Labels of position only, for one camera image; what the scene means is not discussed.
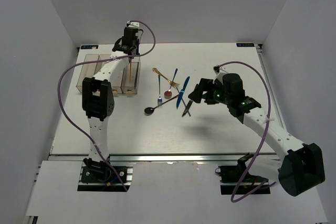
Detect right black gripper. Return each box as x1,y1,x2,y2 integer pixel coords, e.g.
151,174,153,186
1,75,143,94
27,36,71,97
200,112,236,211
188,79,231,105

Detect dark blue chopstick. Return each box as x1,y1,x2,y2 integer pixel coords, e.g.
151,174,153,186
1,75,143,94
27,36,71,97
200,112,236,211
176,88,191,117

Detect blue knife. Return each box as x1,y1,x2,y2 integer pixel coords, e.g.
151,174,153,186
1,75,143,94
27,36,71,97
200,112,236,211
176,76,190,109

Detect black knife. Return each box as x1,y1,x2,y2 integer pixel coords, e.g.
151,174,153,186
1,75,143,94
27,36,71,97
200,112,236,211
182,100,193,117

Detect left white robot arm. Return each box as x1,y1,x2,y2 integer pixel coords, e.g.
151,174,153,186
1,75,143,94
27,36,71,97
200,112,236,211
82,22,140,163

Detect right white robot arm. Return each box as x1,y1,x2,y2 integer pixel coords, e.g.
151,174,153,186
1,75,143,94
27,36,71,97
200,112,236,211
188,73,325,196

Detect ornate gold fork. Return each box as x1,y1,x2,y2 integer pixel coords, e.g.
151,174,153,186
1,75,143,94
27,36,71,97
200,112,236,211
152,68,180,88

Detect clear drawer container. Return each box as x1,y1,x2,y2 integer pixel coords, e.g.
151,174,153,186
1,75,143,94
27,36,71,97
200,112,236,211
96,54,112,73
123,57,141,95
76,54,99,93
111,74,125,94

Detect rainbow purple spoon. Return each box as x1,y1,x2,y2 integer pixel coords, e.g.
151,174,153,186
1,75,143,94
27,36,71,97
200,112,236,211
164,68,178,98

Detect left blue table label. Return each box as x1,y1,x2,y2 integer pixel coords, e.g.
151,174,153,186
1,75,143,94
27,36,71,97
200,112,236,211
80,45,99,50

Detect blue table label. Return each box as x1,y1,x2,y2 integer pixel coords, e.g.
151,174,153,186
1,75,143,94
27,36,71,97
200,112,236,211
236,42,255,47
80,45,99,50

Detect rainbow green fork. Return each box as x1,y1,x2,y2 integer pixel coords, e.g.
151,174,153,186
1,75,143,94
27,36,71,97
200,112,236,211
157,75,163,106

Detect right blue table label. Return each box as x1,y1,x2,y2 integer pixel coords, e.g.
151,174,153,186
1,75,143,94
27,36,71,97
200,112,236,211
236,42,255,47

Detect black spoon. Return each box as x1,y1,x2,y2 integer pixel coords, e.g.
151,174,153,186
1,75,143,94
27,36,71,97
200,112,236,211
144,95,178,115

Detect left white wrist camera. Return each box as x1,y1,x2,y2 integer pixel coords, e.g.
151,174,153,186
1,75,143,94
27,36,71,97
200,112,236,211
127,20,140,29

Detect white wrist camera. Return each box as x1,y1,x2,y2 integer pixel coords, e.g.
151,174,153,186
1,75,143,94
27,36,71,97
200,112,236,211
213,65,228,83
127,20,140,29

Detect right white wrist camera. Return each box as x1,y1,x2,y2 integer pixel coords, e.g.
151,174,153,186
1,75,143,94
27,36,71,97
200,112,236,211
213,65,228,83

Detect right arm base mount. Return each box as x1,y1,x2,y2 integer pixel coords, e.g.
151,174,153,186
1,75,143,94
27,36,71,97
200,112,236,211
215,153,265,195

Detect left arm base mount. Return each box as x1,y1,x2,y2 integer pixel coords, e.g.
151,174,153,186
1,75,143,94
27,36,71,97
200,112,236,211
77,158,132,192

